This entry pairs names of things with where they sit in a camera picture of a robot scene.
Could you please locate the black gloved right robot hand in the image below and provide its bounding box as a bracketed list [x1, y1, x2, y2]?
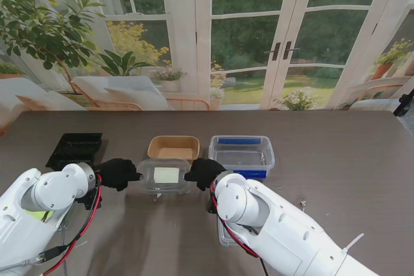
[184, 158, 227, 192]

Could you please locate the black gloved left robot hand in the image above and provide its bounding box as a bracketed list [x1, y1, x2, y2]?
[95, 158, 146, 192]

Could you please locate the clear lid with white label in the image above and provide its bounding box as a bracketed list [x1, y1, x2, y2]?
[136, 158, 191, 196]

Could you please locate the clear box with blue clips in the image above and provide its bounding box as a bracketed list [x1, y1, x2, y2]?
[208, 134, 276, 180]

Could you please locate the brown kraft paper container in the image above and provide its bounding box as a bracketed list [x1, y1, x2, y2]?
[147, 136, 201, 161]

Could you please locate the black plastic tray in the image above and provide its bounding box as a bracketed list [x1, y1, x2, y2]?
[45, 133, 104, 171]

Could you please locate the clear lid with blue label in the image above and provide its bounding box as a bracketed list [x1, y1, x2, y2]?
[218, 219, 246, 248]

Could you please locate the clear lid with green label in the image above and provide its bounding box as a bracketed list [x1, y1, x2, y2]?
[24, 209, 54, 224]

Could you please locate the printed garden backdrop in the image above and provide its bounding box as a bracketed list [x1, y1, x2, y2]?
[0, 0, 414, 112]

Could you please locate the black tripod stand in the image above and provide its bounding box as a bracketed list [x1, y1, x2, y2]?
[393, 93, 414, 118]

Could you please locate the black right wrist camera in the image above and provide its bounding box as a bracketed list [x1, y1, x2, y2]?
[206, 198, 221, 215]

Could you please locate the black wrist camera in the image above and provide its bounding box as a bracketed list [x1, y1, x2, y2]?
[74, 191, 103, 211]
[206, 198, 221, 215]

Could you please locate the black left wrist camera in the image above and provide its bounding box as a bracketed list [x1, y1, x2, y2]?
[74, 191, 103, 211]

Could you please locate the red cable on right arm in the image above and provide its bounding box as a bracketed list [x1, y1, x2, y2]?
[209, 182, 259, 259]

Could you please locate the grey cable with black plug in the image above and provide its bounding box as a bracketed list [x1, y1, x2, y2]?
[0, 245, 67, 270]

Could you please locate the white cable tie right arm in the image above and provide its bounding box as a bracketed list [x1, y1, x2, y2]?
[339, 233, 365, 254]

